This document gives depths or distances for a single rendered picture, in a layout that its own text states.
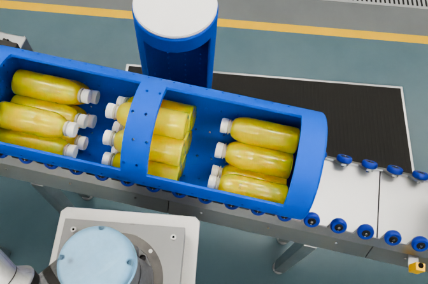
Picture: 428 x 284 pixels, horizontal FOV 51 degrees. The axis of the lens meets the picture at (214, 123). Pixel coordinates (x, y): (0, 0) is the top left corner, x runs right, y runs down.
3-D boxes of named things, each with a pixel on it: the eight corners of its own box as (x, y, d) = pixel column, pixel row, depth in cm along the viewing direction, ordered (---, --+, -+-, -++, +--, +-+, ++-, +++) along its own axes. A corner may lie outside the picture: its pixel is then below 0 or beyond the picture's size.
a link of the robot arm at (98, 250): (155, 274, 81) (149, 260, 69) (93, 330, 76) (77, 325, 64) (114, 225, 85) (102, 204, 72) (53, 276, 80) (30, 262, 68)
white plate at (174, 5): (118, -12, 147) (118, -9, 148) (156, 49, 137) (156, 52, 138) (192, -40, 154) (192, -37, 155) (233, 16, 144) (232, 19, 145)
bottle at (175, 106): (193, 104, 115) (123, 89, 116) (187, 131, 115) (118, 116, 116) (195, 107, 122) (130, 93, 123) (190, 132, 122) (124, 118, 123)
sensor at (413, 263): (418, 274, 124) (426, 272, 120) (407, 272, 124) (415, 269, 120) (418, 247, 128) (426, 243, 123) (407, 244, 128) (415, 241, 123)
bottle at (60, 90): (16, 65, 118) (83, 79, 118) (27, 73, 125) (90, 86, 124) (7, 90, 117) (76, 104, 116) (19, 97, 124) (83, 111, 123)
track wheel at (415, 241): (432, 242, 119) (430, 237, 121) (416, 238, 120) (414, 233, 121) (426, 255, 121) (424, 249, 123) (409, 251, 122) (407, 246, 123)
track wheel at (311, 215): (322, 217, 121) (321, 213, 123) (306, 213, 121) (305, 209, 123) (318, 230, 123) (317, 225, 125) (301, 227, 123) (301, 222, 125)
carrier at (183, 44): (141, 113, 226) (167, 158, 216) (116, -9, 148) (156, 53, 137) (191, 90, 233) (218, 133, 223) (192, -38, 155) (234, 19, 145)
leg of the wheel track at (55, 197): (81, 229, 214) (43, 188, 157) (70, 227, 214) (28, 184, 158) (86, 217, 216) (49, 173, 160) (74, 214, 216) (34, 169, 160)
